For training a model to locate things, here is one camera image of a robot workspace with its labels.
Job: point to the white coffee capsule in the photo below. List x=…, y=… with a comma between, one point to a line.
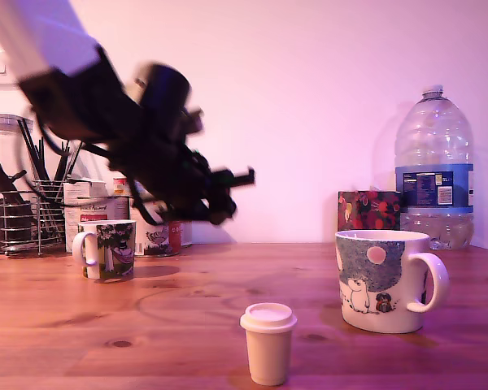
x=268, y=353

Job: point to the white can with red label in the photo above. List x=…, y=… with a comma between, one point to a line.
x=187, y=235

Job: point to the green print cartoon mug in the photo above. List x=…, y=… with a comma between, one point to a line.
x=114, y=252

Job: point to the small white carton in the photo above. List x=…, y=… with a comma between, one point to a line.
x=85, y=187

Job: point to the red floral box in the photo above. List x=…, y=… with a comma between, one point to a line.
x=366, y=211

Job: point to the large blue-grey cartoon mug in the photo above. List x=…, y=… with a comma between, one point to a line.
x=374, y=284

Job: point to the dark wooden utensil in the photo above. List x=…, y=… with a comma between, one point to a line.
x=0, y=178

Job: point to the large clear water bottle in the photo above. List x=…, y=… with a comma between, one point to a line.
x=431, y=142

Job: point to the clear glass storage jar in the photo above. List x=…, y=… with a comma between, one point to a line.
x=0, y=142

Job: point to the pale gripper camera box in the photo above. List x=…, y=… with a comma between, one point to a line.
x=195, y=122

